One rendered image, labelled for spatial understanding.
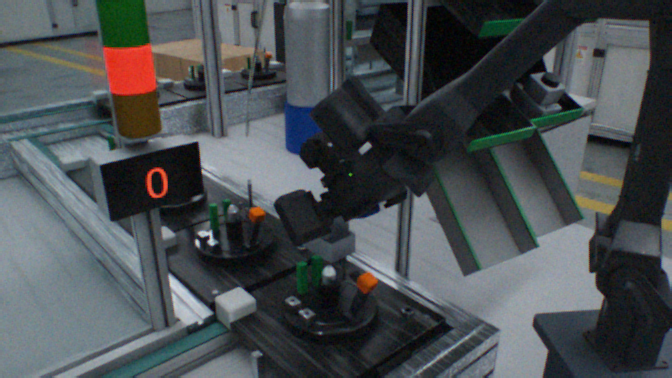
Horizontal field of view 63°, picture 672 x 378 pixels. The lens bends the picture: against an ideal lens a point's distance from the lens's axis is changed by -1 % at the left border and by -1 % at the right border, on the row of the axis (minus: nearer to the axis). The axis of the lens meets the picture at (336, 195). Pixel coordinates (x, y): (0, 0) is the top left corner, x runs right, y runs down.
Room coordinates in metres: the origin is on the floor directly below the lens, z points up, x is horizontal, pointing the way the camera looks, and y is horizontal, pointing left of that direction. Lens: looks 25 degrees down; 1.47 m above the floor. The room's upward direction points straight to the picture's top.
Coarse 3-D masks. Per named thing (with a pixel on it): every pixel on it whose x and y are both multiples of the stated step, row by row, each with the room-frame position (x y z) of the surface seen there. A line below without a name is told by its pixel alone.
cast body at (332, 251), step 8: (320, 200) 0.66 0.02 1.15; (336, 224) 0.64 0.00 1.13; (344, 224) 0.65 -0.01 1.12; (336, 232) 0.64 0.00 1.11; (344, 232) 0.65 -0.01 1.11; (352, 232) 0.65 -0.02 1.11; (312, 240) 0.64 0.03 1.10; (320, 240) 0.63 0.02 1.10; (328, 240) 0.62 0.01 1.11; (336, 240) 0.62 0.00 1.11; (344, 240) 0.63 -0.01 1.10; (352, 240) 0.64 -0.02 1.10; (312, 248) 0.64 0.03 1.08; (320, 248) 0.63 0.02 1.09; (328, 248) 0.62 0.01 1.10; (336, 248) 0.62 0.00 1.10; (344, 248) 0.63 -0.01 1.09; (352, 248) 0.64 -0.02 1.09; (320, 256) 0.63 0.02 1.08; (328, 256) 0.62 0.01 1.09; (336, 256) 0.62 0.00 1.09; (344, 256) 0.63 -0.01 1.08
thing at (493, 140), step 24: (384, 24) 0.91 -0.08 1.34; (432, 24) 1.00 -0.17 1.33; (456, 24) 0.95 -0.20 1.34; (384, 48) 0.91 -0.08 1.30; (432, 48) 0.98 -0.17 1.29; (456, 48) 0.95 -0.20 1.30; (480, 48) 0.90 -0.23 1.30; (432, 72) 0.91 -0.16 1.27; (456, 72) 0.92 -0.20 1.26; (504, 96) 0.85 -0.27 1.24; (480, 120) 0.81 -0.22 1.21; (504, 120) 0.83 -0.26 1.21; (528, 120) 0.80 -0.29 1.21; (480, 144) 0.74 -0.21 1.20; (504, 144) 0.77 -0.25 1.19
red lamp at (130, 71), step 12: (108, 48) 0.60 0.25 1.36; (132, 48) 0.60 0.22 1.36; (144, 48) 0.61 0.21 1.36; (108, 60) 0.60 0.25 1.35; (120, 60) 0.59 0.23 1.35; (132, 60) 0.59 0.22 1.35; (144, 60) 0.60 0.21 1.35; (108, 72) 0.60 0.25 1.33; (120, 72) 0.59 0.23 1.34; (132, 72) 0.59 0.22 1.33; (144, 72) 0.60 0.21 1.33; (120, 84) 0.59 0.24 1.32; (132, 84) 0.59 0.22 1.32; (144, 84) 0.60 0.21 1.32; (156, 84) 0.62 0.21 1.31
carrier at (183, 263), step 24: (216, 216) 0.87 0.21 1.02; (240, 216) 0.85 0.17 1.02; (168, 240) 0.84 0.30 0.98; (192, 240) 0.87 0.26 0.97; (216, 240) 0.83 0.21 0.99; (240, 240) 0.83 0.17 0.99; (264, 240) 0.83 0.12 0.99; (288, 240) 0.87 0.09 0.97; (168, 264) 0.78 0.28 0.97; (192, 264) 0.78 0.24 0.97; (216, 264) 0.78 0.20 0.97; (240, 264) 0.78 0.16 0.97; (264, 264) 0.78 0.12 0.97; (288, 264) 0.78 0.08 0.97; (192, 288) 0.72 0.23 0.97; (216, 288) 0.71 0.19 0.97
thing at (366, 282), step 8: (368, 272) 0.60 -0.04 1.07; (360, 280) 0.59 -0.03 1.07; (368, 280) 0.59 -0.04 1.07; (376, 280) 0.59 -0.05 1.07; (360, 288) 0.59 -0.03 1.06; (368, 288) 0.58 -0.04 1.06; (360, 296) 0.59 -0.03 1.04; (352, 304) 0.61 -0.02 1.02; (360, 304) 0.60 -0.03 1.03; (352, 312) 0.61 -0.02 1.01; (360, 312) 0.61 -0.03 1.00
